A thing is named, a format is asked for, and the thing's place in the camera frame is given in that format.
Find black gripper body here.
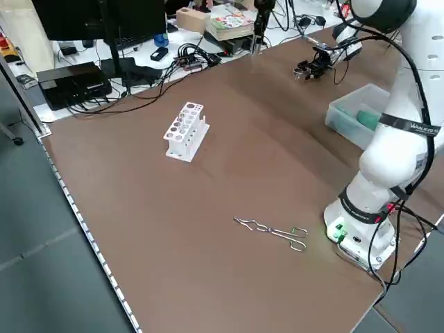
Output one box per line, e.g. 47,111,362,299
314,48,336,76

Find green wiping cloth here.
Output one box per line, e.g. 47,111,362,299
356,109,381,131

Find clear plastic storage box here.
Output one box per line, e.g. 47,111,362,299
325,83,391,151

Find flat black device box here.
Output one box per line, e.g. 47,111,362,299
221,36,256,56

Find white test tube rack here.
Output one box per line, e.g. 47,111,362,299
161,101,212,164

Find black desktop box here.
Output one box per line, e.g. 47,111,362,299
36,61,114,111

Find stack of books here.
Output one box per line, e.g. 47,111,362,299
204,5,257,41

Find light wooden block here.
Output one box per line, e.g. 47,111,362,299
175,6,212,34

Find small black adapter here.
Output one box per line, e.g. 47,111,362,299
149,47,170,62

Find metal crucible tongs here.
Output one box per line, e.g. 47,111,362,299
232,216,309,251

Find black computer monitor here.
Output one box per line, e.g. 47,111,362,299
31,0,168,87

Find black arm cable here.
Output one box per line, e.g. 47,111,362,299
341,19,440,289

